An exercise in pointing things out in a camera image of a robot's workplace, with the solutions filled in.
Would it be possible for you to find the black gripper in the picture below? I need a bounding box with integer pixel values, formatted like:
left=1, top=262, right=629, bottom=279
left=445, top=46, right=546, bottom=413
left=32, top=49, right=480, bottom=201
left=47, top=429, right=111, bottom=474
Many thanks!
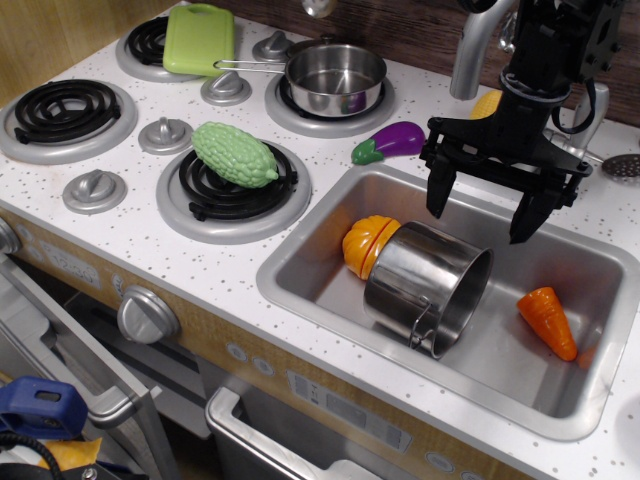
left=420, top=73, right=590, bottom=244

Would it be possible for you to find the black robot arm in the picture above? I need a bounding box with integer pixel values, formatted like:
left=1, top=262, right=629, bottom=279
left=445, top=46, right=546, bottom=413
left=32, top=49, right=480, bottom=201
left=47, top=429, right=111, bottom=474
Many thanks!
left=420, top=1, right=623, bottom=244

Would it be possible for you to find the stainless steel pot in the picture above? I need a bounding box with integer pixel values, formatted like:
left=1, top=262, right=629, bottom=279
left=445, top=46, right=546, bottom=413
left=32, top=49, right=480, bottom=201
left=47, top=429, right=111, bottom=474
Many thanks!
left=363, top=221, right=494, bottom=359

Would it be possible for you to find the stainless steel sink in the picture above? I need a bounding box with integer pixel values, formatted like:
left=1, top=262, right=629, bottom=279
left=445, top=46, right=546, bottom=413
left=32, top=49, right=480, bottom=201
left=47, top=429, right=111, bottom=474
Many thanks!
left=257, top=164, right=639, bottom=441

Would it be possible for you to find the yellow toy corn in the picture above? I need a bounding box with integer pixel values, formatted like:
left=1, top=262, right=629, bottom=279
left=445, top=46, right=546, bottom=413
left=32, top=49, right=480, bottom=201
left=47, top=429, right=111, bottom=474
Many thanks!
left=469, top=90, right=502, bottom=120

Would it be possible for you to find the purple toy eggplant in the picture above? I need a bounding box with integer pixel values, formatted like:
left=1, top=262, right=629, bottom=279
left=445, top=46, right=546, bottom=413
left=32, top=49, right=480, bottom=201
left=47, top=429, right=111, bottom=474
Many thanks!
left=351, top=121, right=426, bottom=165

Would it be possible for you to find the silver faucet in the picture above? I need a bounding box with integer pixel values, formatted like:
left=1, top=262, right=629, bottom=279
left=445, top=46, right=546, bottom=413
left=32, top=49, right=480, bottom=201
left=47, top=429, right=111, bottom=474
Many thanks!
left=450, top=0, right=514, bottom=100

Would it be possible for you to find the orange toy carrot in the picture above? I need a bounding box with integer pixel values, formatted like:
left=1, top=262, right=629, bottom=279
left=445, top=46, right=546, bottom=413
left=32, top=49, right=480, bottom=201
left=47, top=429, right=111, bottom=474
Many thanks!
left=517, top=287, right=578, bottom=362

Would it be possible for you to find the orange toy pumpkin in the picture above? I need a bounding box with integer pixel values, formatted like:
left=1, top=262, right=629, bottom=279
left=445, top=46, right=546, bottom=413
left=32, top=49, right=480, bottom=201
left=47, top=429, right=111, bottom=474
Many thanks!
left=342, top=215, right=401, bottom=280

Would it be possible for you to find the silver slotted spoon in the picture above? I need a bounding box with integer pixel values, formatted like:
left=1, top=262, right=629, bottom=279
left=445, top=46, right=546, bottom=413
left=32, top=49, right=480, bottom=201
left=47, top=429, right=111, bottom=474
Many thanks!
left=583, top=152, right=640, bottom=180

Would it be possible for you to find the steel frying pan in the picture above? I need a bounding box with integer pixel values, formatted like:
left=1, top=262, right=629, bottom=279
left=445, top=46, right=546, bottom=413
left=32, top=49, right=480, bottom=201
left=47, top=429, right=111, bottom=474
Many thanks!
left=213, top=43, right=387, bottom=118

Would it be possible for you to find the back right stove burner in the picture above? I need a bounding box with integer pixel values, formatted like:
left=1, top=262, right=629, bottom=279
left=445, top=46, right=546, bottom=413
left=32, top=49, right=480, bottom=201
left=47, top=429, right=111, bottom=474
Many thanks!
left=264, top=79, right=395, bottom=139

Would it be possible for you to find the stove burner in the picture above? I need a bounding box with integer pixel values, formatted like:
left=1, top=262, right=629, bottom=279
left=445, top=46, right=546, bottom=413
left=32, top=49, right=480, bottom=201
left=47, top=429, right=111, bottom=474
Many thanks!
left=156, top=143, right=312, bottom=245
left=1, top=79, right=138, bottom=165
left=264, top=79, right=395, bottom=139
left=116, top=16, right=199, bottom=83

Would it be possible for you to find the hanging silver utensil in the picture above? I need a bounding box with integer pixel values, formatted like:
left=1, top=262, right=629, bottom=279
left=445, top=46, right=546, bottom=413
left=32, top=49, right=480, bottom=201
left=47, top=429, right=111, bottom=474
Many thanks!
left=301, top=0, right=338, bottom=19

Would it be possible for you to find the green toy bitter melon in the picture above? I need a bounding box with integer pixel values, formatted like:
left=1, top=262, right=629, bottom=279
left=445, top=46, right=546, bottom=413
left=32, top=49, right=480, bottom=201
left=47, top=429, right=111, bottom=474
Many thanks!
left=191, top=122, right=279, bottom=189

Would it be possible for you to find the grey stove knob back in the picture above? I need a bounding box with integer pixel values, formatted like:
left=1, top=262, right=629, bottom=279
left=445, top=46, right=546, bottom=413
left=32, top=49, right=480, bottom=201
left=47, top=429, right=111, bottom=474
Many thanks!
left=252, top=31, right=294, bottom=63

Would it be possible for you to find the grey stove knob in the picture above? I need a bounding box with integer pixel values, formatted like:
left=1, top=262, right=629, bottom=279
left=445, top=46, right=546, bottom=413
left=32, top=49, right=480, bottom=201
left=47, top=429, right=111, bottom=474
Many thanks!
left=138, top=117, right=193, bottom=155
left=252, top=31, right=294, bottom=63
left=62, top=169, right=128, bottom=215
left=200, top=71, right=252, bottom=107

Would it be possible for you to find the grey stove knob centre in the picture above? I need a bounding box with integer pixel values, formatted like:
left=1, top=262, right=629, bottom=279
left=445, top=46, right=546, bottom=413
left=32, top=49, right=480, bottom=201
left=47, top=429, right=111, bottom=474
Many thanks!
left=200, top=71, right=252, bottom=107

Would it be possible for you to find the front right stove burner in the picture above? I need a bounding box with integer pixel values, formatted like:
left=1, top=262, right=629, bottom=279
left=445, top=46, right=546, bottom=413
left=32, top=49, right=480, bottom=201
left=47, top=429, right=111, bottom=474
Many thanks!
left=156, top=143, right=312, bottom=245

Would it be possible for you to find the grey stove knob middle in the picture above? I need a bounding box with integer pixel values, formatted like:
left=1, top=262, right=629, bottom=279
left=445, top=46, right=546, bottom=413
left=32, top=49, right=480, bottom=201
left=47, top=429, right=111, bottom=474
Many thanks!
left=138, top=117, right=193, bottom=155

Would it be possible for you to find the green cutting board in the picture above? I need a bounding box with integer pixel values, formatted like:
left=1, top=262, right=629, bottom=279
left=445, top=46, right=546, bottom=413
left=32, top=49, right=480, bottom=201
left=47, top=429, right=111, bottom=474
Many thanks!
left=163, top=3, right=235, bottom=77

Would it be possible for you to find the silver oven dial knob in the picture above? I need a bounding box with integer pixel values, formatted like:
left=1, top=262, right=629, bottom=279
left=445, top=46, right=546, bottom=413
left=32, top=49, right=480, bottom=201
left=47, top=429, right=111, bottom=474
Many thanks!
left=117, top=285, right=181, bottom=344

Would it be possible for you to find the back left stove burner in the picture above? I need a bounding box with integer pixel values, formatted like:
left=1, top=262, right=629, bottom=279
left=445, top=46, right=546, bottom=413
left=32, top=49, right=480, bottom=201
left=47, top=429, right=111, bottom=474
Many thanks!
left=116, top=16, right=199, bottom=83

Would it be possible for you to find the grey stove knob front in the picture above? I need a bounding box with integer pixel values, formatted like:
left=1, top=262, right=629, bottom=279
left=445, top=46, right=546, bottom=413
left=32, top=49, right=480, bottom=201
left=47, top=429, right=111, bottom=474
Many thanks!
left=62, top=169, right=128, bottom=215

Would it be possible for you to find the front left stove burner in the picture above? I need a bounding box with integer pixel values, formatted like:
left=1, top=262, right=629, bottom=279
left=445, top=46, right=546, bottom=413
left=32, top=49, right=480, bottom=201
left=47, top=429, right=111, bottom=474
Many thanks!
left=1, top=79, right=138, bottom=165

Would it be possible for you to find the silver left edge knob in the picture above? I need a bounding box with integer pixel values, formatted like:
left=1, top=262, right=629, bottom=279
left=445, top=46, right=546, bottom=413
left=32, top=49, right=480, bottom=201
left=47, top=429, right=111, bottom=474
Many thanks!
left=0, top=218, right=22, bottom=255

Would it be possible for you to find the blue clamp tool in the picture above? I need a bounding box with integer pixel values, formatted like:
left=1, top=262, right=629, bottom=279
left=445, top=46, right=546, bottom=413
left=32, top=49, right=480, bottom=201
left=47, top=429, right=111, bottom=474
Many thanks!
left=1, top=376, right=88, bottom=440

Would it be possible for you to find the silver faucet lever handle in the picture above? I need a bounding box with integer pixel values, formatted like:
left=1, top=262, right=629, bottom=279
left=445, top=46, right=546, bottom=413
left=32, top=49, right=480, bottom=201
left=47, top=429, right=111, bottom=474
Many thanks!
left=569, top=82, right=610, bottom=156

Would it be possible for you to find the silver dishwasher door handle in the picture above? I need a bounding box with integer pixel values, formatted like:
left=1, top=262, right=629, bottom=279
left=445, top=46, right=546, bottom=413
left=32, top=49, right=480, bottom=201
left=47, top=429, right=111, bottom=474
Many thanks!
left=205, top=387, right=378, bottom=480

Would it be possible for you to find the silver oven door handle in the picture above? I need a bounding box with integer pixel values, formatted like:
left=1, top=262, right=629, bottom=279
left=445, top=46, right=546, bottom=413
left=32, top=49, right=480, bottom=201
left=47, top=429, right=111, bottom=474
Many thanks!
left=1, top=255, right=155, bottom=430

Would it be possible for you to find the black cable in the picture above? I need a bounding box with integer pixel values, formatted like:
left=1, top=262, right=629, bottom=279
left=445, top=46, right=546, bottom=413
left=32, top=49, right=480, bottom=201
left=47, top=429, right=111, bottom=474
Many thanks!
left=0, top=432, right=64, bottom=480

